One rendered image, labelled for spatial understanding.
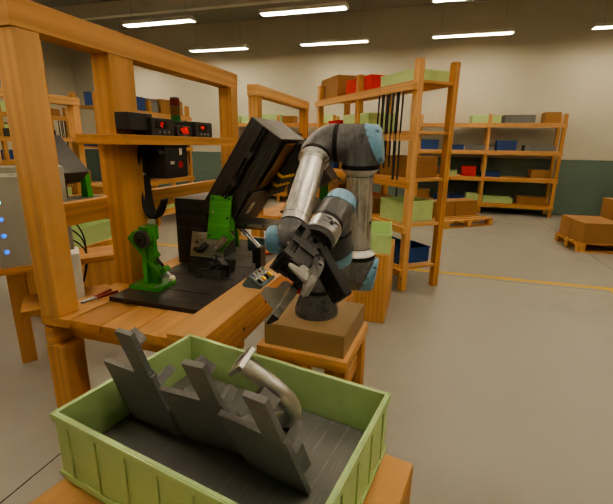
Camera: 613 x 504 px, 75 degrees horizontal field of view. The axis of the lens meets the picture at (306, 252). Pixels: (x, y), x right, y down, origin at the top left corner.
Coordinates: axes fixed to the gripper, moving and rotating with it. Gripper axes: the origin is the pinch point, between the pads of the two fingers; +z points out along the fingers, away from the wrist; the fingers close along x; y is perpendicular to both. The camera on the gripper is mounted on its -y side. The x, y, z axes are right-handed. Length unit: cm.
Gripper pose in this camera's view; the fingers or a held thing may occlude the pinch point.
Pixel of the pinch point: (285, 314)
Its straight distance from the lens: 74.0
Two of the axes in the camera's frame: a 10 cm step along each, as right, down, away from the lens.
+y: -7.9, -6.1, -1.2
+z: -4.0, 6.5, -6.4
